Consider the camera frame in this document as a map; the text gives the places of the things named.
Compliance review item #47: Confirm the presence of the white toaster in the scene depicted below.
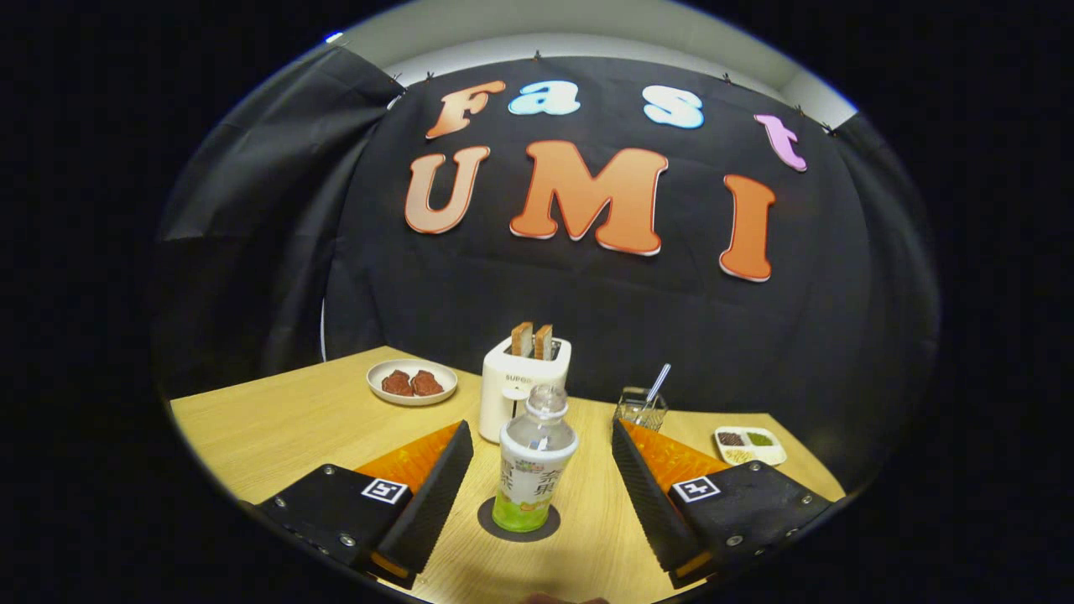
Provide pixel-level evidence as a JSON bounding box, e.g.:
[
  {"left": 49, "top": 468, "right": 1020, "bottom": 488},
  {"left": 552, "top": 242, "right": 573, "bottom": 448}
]
[{"left": 478, "top": 336, "right": 572, "bottom": 444}]

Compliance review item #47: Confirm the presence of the clear drinking straw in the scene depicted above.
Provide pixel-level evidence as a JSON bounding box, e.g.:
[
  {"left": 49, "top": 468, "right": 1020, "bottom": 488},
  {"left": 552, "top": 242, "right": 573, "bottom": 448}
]
[{"left": 642, "top": 363, "right": 672, "bottom": 412}]

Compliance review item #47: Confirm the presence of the wooden table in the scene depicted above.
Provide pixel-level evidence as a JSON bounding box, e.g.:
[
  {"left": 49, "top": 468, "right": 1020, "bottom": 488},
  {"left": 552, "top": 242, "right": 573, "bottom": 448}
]
[{"left": 170, "top": 346, "right": 847, "bottom": 604}]

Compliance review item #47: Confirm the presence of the dark round coaster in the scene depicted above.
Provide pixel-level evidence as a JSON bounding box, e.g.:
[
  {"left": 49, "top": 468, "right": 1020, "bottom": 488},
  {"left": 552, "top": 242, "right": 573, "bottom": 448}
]
[{"left": 477, "top": 497, "right": 561, "bottom": 543}]

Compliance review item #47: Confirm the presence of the small white plate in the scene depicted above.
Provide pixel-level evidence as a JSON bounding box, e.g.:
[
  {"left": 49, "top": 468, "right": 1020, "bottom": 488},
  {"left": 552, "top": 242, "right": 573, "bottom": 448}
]
[{"left": 367, "top": 359, "right": 459, "bottom": 407}]

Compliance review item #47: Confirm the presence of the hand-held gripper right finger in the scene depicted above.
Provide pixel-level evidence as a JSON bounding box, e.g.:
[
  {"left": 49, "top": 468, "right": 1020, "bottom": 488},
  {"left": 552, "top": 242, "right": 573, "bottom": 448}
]
[{"left": 611, "top": 419, "right": 833, "bottom": 591}]

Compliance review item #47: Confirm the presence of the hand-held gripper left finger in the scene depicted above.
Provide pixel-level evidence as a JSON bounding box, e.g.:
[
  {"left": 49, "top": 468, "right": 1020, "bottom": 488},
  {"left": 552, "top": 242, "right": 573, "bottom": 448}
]
[{"left": 254, "top": 420, "right": 475, "bottom": 591}]

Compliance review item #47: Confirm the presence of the clear plastic juice bottle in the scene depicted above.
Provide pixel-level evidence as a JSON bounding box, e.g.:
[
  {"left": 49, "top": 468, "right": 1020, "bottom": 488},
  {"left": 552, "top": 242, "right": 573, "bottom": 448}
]
[{"left": 492, "top": 384, "right": 579, "bottom": 534}]

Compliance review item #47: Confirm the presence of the white divided condiment dish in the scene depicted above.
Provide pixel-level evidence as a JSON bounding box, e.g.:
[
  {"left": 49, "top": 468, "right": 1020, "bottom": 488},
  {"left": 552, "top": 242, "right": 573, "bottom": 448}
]
[{"left": 714, "top": 426, "right": 788, "bottom": 466}]

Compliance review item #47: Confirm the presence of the wire mesh basket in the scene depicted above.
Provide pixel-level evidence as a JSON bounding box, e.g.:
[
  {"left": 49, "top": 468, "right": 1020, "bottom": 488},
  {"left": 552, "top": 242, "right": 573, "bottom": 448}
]
[{"left": 613, "top": 388, "right": 669, "bottom": 431}]

